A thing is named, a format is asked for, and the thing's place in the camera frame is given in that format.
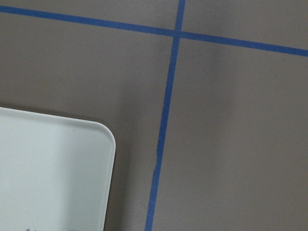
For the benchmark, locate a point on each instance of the white rectangular tray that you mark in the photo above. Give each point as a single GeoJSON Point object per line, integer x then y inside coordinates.
{"type": "Point", "coordinates": [55, 172]}

